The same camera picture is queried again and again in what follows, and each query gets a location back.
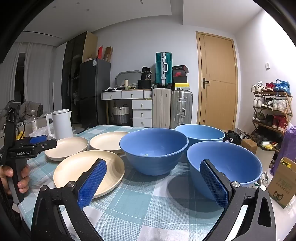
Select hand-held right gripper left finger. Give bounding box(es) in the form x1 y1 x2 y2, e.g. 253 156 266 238
31 158 108 241

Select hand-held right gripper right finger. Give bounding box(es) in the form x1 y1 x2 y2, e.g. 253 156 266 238
199 159 277 241

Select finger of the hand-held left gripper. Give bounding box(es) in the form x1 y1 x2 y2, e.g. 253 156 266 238
17 136 48 146
30 138 57 153

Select cream round plate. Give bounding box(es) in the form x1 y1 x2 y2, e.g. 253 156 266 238
89 131 130 154
53 150 125 199
45 136 89 162

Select blue ceramic bowl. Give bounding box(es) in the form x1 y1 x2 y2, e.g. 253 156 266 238
175 124 225 153
119 128 189 176
186 141 263 202

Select person's left hand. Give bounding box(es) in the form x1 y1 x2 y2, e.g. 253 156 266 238
0 163 30 196

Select clear plastic bag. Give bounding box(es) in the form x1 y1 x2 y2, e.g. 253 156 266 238
30 127 50 140

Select clear plastic bottle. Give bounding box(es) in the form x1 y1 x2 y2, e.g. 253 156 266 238
31 110 39 131

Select white electric kettle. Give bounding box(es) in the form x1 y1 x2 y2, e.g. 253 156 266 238
46 109 74 141

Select grey jacket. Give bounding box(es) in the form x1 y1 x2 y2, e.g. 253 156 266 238
20 101 44 121

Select white sneakers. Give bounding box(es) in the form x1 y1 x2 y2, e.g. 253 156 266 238
252 171 270 186

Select brown cardboard box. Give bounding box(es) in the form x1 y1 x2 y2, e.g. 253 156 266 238
240 138 258 155

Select pile of dark shoes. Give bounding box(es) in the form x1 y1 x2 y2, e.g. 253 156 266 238
223 130 246 145

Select teal plaid tablecloth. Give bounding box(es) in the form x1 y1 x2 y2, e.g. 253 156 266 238
17 125 278 241

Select white sheer curtain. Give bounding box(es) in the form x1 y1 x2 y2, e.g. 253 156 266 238
5 42 56 112

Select cat print cardboard box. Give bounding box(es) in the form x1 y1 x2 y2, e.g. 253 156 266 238
267 157 296 209

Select dark grey fridge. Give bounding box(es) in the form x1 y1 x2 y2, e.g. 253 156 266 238
79 58 111 128

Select woven two-tone basket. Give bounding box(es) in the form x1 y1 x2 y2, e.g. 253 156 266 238
112 104 130 124

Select tall dark cabinet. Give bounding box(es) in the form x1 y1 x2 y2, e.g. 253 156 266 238
61 31 99 126

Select purple bag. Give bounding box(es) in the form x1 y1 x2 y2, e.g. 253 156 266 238
270 126 296 176

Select silver suitcase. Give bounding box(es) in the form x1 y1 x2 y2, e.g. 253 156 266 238
171 90 193 130

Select white desk with drawers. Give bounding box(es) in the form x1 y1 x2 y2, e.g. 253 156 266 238
101 89 153 128

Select beige suitcase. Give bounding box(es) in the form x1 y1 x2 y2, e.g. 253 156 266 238
152 88 172 129

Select oval grey-framed mirror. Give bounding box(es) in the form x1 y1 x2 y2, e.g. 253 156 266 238
115 70 142 88

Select wooden shoe rack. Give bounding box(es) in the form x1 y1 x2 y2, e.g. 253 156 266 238
252 91 293 149

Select tall brown box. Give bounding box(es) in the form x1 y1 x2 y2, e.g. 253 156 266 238
103 46 114 62

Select black storage box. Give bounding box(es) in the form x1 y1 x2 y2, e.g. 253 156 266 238
137 80 153 89

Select wooden door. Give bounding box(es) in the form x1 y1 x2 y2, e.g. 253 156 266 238
196 31 238 131

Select group of assorted shoes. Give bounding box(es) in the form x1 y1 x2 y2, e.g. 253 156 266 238
252 79 291 130

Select black paper bag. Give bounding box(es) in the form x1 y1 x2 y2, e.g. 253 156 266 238
141 67 152 81

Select teal suitcase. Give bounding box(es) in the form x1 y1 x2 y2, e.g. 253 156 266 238
155 52 173 87

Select black cable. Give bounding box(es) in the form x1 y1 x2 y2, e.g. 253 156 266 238
14 109 26 138

